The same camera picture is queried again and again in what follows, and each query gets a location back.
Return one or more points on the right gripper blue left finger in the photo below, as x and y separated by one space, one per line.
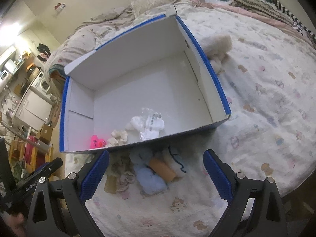
58 203

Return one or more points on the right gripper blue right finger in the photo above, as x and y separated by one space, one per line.
267 217

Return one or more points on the beige lace scrunchie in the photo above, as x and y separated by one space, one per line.
120 173

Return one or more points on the orange brown cylinder plush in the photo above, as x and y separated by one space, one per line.
162 170

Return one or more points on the person's left hand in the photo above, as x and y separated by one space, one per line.
16 224

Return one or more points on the yellow wooden chair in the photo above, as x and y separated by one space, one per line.
31 157

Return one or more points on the pink rubber duck toy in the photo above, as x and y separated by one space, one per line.
96 142

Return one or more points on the cream fluffy scrunchie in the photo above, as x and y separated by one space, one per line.
117 138

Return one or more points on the light blue fluffy plush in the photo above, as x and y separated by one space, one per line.
151 183

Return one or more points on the white cabinet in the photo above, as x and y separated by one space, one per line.
34 109

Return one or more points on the white washing machine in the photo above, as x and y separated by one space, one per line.
40 85

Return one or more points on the cartoon print bed quilt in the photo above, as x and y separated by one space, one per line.
268 78

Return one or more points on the white box with blue tape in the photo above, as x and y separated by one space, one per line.
156 69

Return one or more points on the black white striped blanket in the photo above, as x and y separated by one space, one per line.
275 10

